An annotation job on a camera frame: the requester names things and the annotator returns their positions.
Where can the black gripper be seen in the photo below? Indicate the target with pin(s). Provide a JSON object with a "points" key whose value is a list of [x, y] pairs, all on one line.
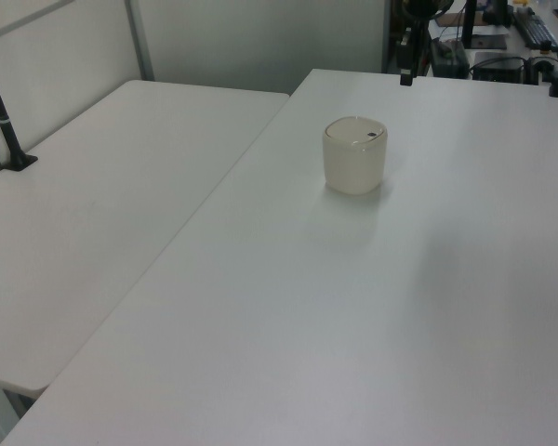
{"points": [[405, 53]]}

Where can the cream plastic trash bin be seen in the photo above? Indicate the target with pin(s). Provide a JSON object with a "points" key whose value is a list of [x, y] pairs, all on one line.
{"points": [[353, 167]]}

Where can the dark green tool case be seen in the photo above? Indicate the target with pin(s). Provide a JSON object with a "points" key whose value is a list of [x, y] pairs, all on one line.
{"points": [[448, 58]]}

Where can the brown cardboard sheet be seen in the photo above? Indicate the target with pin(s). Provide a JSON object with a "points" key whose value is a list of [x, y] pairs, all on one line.
{"points": [[451, 19]]}

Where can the black monitor stand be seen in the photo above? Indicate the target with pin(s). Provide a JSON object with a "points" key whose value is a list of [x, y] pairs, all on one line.
{"points": [[472, 28]]}

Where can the black computer box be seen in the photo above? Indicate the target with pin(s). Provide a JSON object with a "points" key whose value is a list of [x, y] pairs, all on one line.
{"points": [[497, 67]]}

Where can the black table clamp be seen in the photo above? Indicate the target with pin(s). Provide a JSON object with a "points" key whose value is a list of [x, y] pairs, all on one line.
{"points": [[540, 69]]}

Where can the black keyboard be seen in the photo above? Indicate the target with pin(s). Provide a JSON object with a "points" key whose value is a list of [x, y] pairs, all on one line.
{"points": [[537, 30]]}

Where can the grey metal partition post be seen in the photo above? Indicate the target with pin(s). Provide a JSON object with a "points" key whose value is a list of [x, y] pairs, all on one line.
{"points": [[142, 42]]}

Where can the black camera stand pole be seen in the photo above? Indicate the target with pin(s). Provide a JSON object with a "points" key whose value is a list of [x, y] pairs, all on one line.
{"points": [[2, 118]]}

